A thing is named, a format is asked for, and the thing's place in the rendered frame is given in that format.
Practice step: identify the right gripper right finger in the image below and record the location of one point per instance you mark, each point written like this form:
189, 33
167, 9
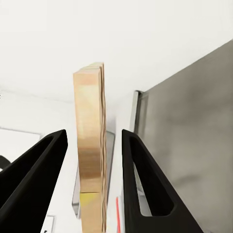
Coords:
169, 213

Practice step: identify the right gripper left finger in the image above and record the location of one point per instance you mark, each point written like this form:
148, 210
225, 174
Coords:
28, 183

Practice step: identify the jigsaw puzzle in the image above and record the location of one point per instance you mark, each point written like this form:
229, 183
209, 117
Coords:
90, 110

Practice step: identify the desk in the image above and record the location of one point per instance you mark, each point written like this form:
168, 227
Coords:
186, 123

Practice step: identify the toy box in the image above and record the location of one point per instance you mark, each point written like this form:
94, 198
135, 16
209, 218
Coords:
77, 187

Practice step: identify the swivel chair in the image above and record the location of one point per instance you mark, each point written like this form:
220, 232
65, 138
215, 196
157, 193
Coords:
144, 208

